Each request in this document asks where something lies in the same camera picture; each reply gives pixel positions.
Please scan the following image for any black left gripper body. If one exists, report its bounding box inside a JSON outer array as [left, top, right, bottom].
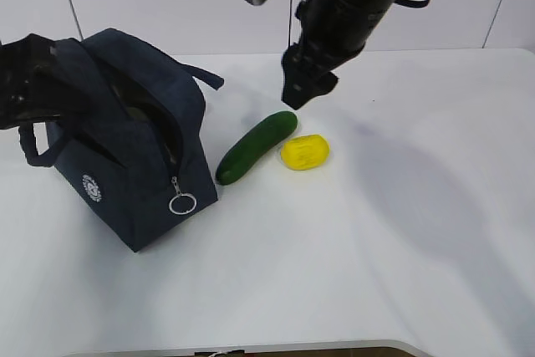
[[1, 33, 59, 130]]

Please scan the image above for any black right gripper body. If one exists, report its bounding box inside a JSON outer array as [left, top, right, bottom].
[[296, 0, 376, 77]]

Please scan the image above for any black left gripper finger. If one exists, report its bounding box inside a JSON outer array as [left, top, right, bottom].
[[33, 76, 90, 123]]

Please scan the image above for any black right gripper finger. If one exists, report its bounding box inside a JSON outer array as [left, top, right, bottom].
[[281, 45, 320, 109], [313, 72, 339, 97]]

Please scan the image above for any green cucumber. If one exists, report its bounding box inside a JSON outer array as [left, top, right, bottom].
[[216, 110, 298, 186]]

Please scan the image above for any yellow lemon toy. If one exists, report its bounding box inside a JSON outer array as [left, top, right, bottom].
[[280, 135, 330, 171]]

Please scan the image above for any navy blue lunch bag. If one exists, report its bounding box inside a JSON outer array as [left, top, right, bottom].
[[16, 28, 224, 252]]

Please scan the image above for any silver zipper pull ring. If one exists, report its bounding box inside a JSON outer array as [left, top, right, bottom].
[[168, 176, 197, 217]]

